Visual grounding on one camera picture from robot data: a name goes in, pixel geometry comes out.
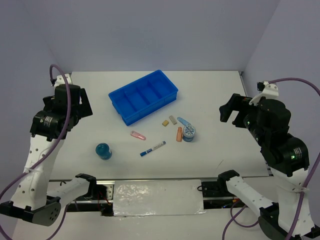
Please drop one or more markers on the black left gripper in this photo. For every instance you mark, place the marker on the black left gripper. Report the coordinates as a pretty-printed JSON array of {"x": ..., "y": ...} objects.
[{"x": 85, "y": 108}]

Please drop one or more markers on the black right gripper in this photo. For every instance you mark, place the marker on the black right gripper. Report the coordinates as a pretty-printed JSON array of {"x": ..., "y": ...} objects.
[{"x": 237, "y": 101}]

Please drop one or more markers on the blue slime jar printed lid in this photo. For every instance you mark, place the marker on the blue slime jar printed lid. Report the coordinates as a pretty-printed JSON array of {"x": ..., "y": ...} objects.
[{"x": 188, "y": 133}]

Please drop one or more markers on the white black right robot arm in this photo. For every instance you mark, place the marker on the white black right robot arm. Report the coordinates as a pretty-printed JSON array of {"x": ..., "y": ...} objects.
[{"x": 288, "y": 159}]

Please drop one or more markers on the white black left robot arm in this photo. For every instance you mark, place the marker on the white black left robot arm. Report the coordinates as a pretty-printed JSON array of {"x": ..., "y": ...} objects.
[{"x": 32, "y": 201}]

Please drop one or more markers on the pink translucent case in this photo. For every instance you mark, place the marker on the pink translucent case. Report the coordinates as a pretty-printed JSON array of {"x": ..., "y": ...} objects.
[{"x": 137, "y": 135}]

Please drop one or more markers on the blue plastic compartment tray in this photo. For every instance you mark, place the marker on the blue plastic compartment tray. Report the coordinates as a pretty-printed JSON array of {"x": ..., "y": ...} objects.
[{"x": 143, "y": 96}]

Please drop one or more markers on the blue translucent case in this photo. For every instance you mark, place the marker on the blue translucent case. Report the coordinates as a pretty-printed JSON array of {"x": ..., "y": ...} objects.
[{"x": 183, "y": 121}]

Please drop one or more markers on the grey eraser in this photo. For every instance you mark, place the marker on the grey eraser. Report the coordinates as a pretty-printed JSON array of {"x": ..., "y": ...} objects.
[{"x": 172, "y": 119}]

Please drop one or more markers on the orange translucent case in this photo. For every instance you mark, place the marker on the orange translucent case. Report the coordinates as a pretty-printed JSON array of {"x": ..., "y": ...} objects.
[{"x": 179, "y": 134}]

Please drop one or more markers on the yellow eraser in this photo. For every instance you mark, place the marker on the yellow eraser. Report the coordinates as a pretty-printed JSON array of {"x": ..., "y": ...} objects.
[{"x": 165, "y": 123}]

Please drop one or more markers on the blue white marker pen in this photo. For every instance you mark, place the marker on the blue white marker pen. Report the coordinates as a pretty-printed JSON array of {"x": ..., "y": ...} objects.
[{"x": 159, "y": 145}]

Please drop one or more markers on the white foil covered panel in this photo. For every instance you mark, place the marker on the white foil covered panel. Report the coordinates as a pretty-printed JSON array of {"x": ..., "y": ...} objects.
[{"x": 157, "y": 198}]

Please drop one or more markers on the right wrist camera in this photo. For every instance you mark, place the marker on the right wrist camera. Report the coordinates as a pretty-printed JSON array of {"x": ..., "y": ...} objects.
[{"x": 266, "y": 90}]

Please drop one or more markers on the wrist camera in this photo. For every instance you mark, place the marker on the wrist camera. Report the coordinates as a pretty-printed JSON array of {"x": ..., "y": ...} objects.
[
  {"x": 266, "y": 90},
  {"x": 59, "y": 80}
]

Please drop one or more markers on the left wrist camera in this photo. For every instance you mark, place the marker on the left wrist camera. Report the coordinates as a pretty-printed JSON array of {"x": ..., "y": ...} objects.
[{"x": 59, "y": 80}]

